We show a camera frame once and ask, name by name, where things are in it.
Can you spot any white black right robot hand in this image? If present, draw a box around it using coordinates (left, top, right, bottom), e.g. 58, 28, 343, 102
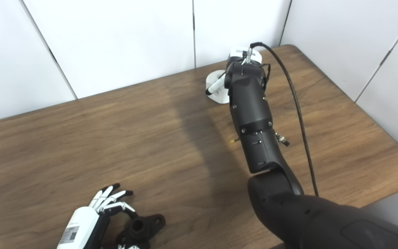
205, 47, 263, 95

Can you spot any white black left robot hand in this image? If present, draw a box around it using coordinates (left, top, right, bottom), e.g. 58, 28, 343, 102
57, 183, 150, 249

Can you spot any round white plastic piece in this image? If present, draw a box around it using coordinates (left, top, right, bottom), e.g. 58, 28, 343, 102
206, 70, 230, 104

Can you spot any black flanged holder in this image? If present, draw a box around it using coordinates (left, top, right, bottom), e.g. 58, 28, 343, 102
115, 214, 166, 249

